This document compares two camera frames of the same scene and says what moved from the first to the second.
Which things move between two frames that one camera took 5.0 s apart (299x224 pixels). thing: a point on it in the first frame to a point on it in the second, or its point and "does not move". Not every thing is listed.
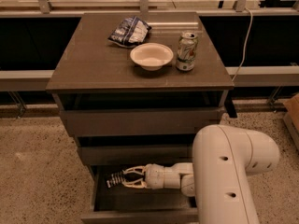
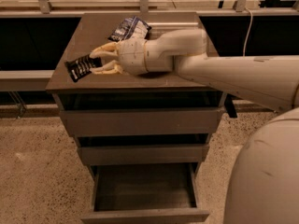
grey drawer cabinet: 134,89 does not move
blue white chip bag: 130,33 does not move
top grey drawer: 140,122 does not move
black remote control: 116,178 to 81,66
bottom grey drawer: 125,204 does not move
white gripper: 153,175 to 131,57
